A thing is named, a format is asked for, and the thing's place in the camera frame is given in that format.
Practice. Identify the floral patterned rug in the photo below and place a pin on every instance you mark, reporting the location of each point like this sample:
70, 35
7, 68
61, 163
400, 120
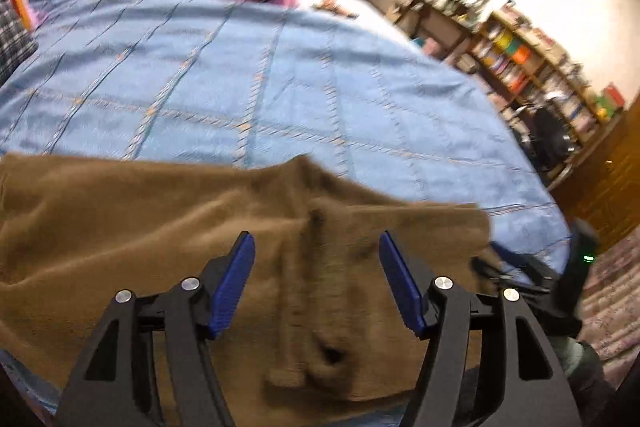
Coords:
617, 302

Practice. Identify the brown fleece pants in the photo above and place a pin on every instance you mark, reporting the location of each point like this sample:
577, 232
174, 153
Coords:
125, 237

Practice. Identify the wooden desk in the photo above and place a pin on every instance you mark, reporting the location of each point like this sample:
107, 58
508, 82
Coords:
425, 14

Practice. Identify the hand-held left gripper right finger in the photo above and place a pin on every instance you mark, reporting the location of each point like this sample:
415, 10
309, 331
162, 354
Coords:
400, 282

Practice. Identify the black chair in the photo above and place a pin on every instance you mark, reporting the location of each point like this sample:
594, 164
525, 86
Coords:
547, 137

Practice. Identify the brown wooden cabinet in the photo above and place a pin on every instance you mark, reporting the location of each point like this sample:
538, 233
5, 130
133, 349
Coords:
610, 177

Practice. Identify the orange trimmed cushion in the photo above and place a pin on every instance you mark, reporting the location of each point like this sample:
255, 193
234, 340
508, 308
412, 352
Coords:
20, 2

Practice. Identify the light grey bedsheet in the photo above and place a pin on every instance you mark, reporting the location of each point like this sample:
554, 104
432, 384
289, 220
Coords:
360, 19

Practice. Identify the blue checked blanket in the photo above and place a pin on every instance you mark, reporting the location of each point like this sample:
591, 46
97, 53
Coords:
250, 82

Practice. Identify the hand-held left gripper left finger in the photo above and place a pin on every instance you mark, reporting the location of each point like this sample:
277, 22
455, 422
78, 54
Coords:
232, 287

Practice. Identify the small handheld fan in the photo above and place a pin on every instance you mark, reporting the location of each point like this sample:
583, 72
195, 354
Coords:
337, 7

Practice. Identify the wooden bookshelf with books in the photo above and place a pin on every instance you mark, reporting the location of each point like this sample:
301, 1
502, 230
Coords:
540, 72

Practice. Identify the dark plaid pillow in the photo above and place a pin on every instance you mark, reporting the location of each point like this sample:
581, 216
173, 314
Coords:
12, 47

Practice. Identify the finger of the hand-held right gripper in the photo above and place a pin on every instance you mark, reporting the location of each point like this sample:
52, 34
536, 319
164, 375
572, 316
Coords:
515, 257
487, 269

